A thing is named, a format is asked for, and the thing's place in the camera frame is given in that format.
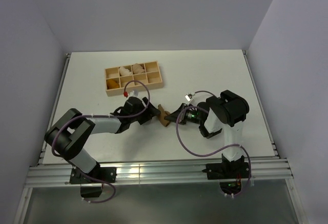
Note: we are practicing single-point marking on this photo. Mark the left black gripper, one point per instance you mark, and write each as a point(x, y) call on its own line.
point(149, 113)

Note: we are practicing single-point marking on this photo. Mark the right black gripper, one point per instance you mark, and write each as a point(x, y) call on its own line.
point(172, 117)

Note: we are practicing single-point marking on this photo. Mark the brown sock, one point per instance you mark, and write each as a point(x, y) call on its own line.
point(162, 115)

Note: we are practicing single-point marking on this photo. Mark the wooden compartment tray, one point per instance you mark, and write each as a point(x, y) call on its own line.
point(152, 78)

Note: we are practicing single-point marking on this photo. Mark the mustard yellow sock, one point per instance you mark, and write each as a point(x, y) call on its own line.
point(112, 84)

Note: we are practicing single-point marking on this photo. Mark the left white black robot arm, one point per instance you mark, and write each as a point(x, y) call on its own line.
point(69, 134)

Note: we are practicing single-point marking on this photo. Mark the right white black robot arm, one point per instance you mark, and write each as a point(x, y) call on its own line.
point(223, 114)

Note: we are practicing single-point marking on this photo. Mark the beige rolled sock right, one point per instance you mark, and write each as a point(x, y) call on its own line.
point(138, 69)

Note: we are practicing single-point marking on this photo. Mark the beige rolled sock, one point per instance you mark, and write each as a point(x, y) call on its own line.
point(138, 69)
point(124, 71)

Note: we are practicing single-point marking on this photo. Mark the beige rolled sock left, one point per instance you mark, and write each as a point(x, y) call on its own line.
point(124, 71)

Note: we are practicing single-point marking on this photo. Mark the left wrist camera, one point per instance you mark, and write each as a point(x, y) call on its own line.
point(133, 93)

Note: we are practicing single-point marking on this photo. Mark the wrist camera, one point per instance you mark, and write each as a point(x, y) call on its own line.
point(189, 97)
point(133, 93)

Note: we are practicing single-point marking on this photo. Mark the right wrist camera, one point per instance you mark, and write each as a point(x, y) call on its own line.
point(189, 97)

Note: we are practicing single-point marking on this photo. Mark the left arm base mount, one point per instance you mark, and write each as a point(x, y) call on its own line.
point(92, 184)

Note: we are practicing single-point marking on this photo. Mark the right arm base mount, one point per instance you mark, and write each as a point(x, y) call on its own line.
point(233, 176)

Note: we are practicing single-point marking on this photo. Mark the aluminium rail frame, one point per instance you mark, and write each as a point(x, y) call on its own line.
point(151, 153)

